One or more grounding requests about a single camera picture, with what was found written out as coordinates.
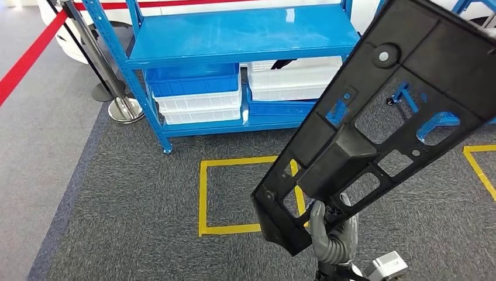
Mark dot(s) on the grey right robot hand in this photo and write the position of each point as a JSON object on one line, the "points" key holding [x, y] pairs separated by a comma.
{"points": [[341, 248]]}

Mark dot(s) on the black plastic panel part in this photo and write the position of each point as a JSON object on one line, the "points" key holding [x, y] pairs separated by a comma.
{"points": [[426, 50]]}

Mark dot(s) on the blue metal shelf rack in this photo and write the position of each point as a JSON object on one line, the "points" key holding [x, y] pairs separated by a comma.
{"points": [[441, 118], [232, 35]]}

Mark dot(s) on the blue plastic bin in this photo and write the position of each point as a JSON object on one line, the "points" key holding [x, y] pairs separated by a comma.
{"points": [[279, 108], [193, 83]]}

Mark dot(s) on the yellow floor tape square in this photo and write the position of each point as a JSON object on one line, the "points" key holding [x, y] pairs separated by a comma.
{"points": [[480, 148]]}

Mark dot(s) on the black plastic strip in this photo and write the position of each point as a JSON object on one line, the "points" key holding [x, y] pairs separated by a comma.
{"points": [[281, 64]]}

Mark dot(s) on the white car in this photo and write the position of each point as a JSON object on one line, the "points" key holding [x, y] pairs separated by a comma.
{"points": [[366, 11]]}

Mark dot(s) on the red barrier belt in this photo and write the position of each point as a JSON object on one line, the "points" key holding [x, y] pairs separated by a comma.
{"points": [[27, 63], [112, 4]]}

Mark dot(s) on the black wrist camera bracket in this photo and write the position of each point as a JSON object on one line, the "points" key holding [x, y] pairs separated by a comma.
{"points": [[333, 273]]}

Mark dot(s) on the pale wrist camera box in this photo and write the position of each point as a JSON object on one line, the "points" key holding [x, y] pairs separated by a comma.
{"points": [[387, 265]]}

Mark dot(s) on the chrome stanchion post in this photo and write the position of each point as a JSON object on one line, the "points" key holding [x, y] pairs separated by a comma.
{"points": [[126, 110]]}

